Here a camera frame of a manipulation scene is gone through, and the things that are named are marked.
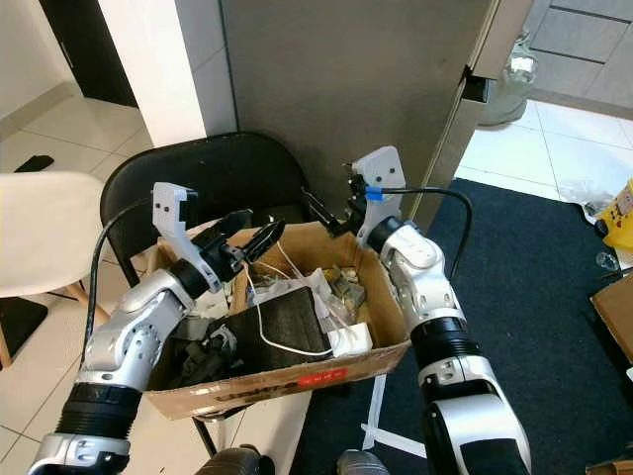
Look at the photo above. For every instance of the crumpled clear wrapper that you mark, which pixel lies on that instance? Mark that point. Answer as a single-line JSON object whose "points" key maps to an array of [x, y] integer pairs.
{"points": [[341, 287]]}

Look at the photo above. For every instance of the small black floor mat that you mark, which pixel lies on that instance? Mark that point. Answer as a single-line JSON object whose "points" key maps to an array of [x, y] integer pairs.
{"points": [[22, 325]]}

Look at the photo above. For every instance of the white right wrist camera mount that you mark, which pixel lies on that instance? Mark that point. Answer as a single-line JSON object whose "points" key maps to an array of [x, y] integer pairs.
{"points": [[384, 168]]}

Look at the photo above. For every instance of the clear plastic bag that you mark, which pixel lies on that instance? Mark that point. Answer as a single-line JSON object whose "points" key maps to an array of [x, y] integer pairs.
{"points": [[582, 196]]}

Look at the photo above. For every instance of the black flat pad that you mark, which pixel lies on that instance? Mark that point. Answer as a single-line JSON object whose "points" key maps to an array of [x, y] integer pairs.
{"points": [[292, 322]]}

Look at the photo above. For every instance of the white chair wooden legs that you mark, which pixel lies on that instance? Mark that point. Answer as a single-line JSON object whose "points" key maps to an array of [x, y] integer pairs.
{"points": [[45, 228]]}

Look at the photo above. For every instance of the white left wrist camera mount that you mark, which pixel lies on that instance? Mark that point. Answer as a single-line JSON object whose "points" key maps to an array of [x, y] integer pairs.
{"points": [[170, 213]]}

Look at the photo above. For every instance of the black left robot foot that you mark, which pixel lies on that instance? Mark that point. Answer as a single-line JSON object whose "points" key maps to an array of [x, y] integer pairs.
{"points": [[229, 461]]}

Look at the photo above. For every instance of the black right robot foot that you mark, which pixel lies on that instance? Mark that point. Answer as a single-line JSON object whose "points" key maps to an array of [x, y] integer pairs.
{"points": [[362, 464]]}

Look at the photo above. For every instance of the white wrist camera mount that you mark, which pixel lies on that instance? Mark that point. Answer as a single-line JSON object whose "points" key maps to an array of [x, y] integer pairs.
{"points": [[384, 168], [170, 213]]}

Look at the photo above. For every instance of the grey metal fridge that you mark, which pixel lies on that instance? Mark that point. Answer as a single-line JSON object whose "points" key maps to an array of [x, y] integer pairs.
{"points": [[346, 79]]}

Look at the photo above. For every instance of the black robot foot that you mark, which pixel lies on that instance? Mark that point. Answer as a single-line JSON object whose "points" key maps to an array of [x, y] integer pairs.
{"points": [[229, 461], [362, 464]]}

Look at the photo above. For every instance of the open brown cardboard box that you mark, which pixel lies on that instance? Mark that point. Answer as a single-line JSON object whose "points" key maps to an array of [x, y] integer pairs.
{"points": [[257, 391]]}

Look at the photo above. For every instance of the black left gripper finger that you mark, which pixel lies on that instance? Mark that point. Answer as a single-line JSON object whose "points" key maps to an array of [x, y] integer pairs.
{"points": [[269, 243], [233, 230]]}

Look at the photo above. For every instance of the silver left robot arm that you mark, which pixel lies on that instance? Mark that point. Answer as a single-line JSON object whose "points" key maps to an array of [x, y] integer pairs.
{"points": [[129, 336]]}

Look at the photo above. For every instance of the white tape strip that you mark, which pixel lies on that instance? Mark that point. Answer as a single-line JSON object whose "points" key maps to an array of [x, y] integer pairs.
{"points": [[376, 416]]}

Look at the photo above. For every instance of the dark grey crumpled trash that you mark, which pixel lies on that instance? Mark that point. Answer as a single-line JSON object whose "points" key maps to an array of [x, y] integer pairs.
{"points": [[203, 356]]}

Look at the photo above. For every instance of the white charger block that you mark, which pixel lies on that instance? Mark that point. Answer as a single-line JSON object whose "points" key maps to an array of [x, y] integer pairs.
{"points": [[352, 340]]}

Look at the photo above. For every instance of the black folding chair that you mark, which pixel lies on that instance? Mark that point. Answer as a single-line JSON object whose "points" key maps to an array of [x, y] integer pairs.
{"points": [[218, 168]]}

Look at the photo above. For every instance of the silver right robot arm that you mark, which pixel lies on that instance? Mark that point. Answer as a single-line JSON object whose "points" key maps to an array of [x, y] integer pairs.
{"points": [[440, 317]]}

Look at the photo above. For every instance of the small brown cardboard box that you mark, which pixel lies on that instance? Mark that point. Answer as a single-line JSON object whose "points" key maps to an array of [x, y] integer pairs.
{"points": [[615, 327]]}

